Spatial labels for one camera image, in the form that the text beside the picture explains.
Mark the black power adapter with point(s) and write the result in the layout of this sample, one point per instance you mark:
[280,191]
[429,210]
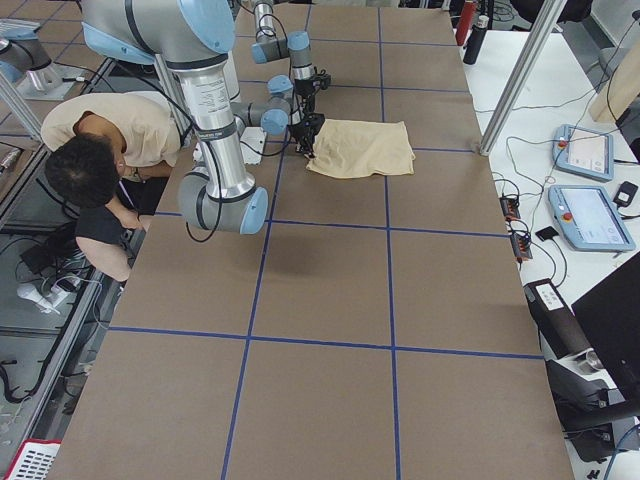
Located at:
[625,194]

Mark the aluminium frame post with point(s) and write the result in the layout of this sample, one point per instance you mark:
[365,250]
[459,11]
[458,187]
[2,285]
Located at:
[536,40]

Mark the red water bottle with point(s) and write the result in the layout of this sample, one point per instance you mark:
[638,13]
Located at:
[465,21]

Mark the far blue teach pendant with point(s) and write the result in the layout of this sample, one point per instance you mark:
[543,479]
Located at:
[583,152]

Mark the black monitor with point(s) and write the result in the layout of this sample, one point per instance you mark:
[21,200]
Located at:
[608,314]

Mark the orange black terminal block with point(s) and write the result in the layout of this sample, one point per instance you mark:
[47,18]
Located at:
[518,231]

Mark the blue teach pendant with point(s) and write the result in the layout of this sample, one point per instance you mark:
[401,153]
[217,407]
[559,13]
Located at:
[588,219]
[583,152]

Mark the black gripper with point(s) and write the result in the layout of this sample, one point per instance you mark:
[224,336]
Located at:
[302,86]
[307,127]

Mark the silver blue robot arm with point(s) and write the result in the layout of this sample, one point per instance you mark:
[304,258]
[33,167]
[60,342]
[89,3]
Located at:
[195,39]
[273,43]

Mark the near blue teach pendant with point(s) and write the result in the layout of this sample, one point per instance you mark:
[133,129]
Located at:
[588,219]

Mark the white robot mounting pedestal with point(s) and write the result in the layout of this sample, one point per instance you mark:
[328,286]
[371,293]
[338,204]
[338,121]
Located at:
[235,100]

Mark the black water bottle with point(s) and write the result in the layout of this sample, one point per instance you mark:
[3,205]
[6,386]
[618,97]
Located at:
[475,40]

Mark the cream long-sleeve printed shirt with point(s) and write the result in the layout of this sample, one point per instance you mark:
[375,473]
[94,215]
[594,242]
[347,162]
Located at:
[348,149]

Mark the seated person beige shirt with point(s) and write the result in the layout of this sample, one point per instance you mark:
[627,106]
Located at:
[111,155]

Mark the red white plastic basket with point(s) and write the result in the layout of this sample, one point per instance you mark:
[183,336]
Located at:
[33,460]

